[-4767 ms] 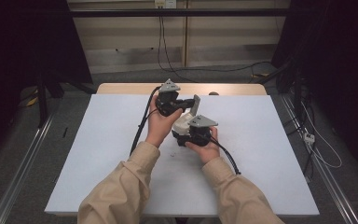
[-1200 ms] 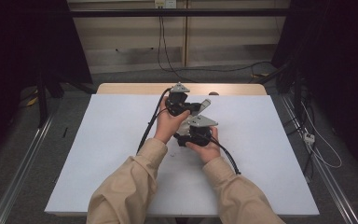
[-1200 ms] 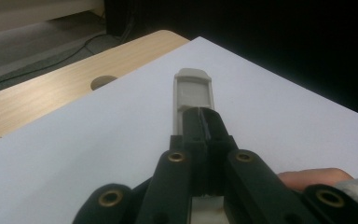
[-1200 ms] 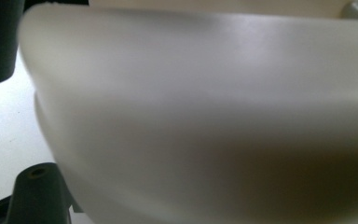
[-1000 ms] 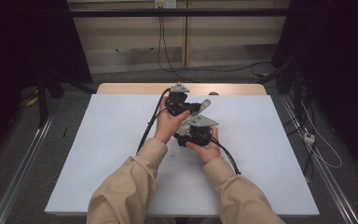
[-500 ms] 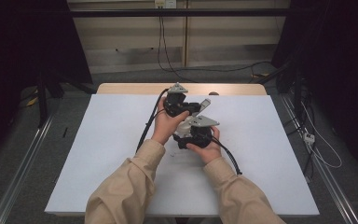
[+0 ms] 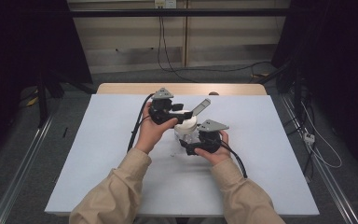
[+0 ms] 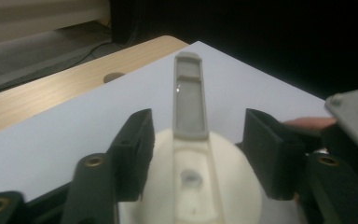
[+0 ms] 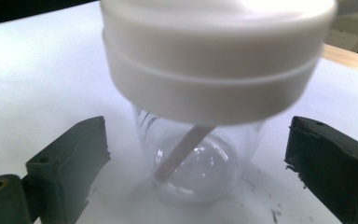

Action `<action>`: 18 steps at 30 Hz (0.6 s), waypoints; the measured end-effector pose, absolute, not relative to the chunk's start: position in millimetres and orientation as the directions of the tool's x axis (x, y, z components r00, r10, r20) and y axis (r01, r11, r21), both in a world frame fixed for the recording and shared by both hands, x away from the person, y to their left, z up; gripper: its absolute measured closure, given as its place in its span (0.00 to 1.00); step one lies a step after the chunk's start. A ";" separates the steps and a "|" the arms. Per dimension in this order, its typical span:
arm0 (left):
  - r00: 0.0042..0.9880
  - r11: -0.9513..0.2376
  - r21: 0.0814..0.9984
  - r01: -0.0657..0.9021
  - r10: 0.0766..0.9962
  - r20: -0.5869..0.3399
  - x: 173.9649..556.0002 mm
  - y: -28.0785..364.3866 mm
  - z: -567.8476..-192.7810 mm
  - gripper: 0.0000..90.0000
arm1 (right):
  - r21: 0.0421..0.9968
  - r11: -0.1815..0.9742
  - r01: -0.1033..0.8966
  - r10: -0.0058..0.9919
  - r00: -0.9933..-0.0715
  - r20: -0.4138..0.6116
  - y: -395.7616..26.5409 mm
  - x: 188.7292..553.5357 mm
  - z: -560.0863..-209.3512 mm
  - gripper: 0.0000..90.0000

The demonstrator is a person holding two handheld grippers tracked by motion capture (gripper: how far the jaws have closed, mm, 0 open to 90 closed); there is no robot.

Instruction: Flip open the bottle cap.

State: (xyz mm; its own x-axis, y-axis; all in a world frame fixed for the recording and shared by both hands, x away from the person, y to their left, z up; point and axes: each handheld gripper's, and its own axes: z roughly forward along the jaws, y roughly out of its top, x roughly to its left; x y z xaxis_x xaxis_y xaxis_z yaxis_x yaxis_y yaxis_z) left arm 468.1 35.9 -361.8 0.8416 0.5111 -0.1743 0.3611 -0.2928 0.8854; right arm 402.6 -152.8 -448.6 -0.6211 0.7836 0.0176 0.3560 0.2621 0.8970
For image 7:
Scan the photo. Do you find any black cable along floor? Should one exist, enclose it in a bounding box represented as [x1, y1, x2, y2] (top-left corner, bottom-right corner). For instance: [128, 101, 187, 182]
[167, 60, 273, 75]

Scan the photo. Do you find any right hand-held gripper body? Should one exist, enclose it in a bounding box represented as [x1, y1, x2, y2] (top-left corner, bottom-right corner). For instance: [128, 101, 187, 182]
[186, 119, 230, 156]

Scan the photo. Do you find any white cable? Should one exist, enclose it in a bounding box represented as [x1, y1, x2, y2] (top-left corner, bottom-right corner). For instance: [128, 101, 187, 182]
[301, 102, 343, 170]

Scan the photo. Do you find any white power strip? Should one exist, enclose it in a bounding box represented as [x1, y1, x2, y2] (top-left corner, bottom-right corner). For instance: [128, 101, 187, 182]
[303, 132, 316, 146]

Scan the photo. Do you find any person's left hand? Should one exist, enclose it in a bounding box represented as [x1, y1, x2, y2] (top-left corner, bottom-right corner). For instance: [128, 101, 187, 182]
[135, 102, 180, 155]

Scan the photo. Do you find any clear plastic jar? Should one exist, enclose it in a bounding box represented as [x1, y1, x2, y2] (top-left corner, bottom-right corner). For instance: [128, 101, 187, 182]
[173, 125, 201, 150]

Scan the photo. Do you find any wooden table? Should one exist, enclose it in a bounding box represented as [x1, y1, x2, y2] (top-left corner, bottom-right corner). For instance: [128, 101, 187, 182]
[96, 82, 268, 96]

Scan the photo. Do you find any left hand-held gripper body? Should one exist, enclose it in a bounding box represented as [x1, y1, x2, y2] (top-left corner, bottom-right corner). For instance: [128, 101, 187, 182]
[148, 87, 187, 126]

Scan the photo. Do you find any hand-held gripper black cable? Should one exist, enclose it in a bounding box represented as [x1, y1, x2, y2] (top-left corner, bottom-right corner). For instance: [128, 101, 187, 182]
[218, 139, 249, 179]
[127, 92, 156, 153]

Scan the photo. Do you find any yellow floor tape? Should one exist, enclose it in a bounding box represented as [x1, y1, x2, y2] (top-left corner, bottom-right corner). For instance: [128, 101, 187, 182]
[25, 90, 40, 107]

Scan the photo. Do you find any black cable from wall socket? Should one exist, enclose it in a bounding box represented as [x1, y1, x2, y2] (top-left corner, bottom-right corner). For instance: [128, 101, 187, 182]
[157, 7, 200, 83]

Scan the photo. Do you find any person's right hand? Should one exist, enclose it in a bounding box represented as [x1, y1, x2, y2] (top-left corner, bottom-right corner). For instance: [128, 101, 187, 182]
[194, 130, 232, 166]

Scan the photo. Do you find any right hand-held gripper black cable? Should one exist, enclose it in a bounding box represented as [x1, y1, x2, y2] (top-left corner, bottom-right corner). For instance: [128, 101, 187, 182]
[218, 139, 249, 179]

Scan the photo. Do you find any left hand-held gripper black cable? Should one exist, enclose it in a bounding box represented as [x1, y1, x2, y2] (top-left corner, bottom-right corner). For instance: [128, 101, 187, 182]
[127, 92, 156, 153]

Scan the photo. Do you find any white wall socket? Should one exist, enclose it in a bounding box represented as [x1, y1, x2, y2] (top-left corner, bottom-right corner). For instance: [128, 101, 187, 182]
[154, 0, 178, 9]

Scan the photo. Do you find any aluminium floor rail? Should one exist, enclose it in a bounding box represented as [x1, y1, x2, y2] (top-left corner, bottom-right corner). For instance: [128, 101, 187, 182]
[0, 115, 55, 224]
[279, 94, 358, 224]

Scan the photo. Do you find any white board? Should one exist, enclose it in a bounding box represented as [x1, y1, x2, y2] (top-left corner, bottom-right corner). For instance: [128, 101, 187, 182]
[44, 93, 321, 217]

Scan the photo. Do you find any black metal stand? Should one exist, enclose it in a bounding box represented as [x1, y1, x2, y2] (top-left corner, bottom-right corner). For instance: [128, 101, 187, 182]
[35, 71, 66, 129]

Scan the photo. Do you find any black curtain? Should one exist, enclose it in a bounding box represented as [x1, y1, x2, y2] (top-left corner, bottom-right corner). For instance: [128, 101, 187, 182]
[0, 0, 93, 162]
[271, 0, 358, 178]

